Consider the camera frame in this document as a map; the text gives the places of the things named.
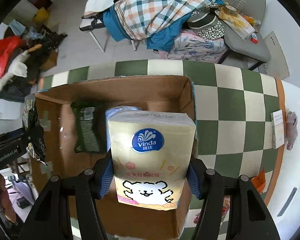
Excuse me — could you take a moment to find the floral pink cloth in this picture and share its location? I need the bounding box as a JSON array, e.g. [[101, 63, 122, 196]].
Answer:
[[160, 29, 228, 62]]

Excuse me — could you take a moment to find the red plastic bag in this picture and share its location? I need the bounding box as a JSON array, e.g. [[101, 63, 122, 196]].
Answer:
[[0, 35, 23, 85]]

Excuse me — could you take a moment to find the black and white patterned cloth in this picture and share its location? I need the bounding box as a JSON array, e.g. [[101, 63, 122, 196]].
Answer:
[[186, 11, 225, 40]]

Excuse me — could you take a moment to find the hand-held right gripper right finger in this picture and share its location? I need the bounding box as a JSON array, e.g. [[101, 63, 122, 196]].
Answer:
[[185, 158, 280, 240]]

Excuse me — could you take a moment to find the roll of clear tape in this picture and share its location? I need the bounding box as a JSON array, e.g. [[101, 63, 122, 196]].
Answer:
[[224, 4, 239, 17]]

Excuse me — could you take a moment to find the plaid quilt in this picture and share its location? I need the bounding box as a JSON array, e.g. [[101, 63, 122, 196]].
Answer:
[[84, 0, 223, 50]]

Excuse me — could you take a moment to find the clear plastic bottle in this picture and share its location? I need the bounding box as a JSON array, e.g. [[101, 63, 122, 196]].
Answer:
[[231, 0, 247, 10]]

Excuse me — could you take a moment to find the folding metal chair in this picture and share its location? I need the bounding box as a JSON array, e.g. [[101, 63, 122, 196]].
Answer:
[[79, 17, 110, 53]]

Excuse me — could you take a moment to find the white goose plush toy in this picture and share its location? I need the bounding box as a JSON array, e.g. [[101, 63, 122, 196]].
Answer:
[[0, 44, 42, 92]]

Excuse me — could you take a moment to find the dark green striped packet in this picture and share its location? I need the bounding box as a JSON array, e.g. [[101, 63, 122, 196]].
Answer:
[[70, 100, 108, 153]]

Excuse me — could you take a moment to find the shiny patterned snack bag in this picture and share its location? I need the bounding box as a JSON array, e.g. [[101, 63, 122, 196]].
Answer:
[[22, 99, 48, 166]]

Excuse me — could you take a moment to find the grey chair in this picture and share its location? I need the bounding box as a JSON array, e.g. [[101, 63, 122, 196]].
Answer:
[[216, 0, 271, 71]]

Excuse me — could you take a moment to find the yellow tissue pack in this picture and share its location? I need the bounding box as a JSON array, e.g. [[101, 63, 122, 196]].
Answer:
[[107, 111, 196, 212]]

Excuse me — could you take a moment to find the white paper box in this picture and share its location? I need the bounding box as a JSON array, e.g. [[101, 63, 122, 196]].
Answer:
[[270, 109, 286, 150]]

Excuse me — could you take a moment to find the orange snack packet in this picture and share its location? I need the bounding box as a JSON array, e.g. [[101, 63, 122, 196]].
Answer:
[[250, 169, 267, 193]]

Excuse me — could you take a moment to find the brown cardboard box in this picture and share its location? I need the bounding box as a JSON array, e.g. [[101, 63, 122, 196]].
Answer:
[[30, 75, 199, 239]]

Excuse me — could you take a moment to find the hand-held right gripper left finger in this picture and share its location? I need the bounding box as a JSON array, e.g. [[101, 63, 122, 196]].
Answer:
[[26, 151, 115, 240]]

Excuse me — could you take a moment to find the light blue tissue pack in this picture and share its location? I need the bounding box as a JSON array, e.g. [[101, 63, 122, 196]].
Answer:
[[105, 106, 143, 153]]

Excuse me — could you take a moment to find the yellow bin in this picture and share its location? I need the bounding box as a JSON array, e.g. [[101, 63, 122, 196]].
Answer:
[[32, 7, 52, 26]]

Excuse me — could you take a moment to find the yellow plastic bag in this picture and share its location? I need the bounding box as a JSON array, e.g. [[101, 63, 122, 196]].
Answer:
[[219, 11, 255, 40]]

